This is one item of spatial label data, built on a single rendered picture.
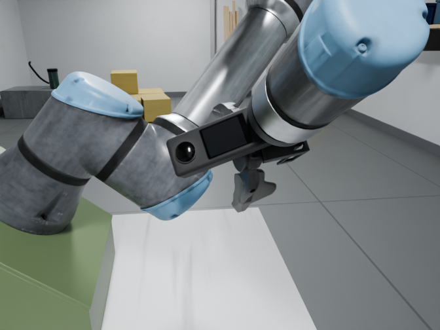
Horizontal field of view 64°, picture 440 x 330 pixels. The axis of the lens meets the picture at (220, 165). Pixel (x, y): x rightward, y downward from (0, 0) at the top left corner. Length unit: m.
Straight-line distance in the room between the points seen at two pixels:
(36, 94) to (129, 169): 6.12
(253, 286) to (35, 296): 0.36
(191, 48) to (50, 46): 2.89
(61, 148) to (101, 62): 7.70
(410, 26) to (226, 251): 0.61
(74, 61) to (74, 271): 7.86
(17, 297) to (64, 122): 0.23
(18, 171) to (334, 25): 0.46
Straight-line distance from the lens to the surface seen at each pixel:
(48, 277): 0.54
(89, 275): 0.59
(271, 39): 0.64
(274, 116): 0.32
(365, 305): 2.08
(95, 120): 0.52
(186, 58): 8.07
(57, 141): 0.53
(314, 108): 0.29
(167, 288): 0.69
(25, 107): 6.72
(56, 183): 0.56
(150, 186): 0.53
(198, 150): 0.39
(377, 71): 0.25
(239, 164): 0.44
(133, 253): 0.80
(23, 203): 0.57
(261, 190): 0.49
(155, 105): 5.10
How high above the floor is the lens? 1.29
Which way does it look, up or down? 20 degrees down
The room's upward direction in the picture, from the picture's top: straight up
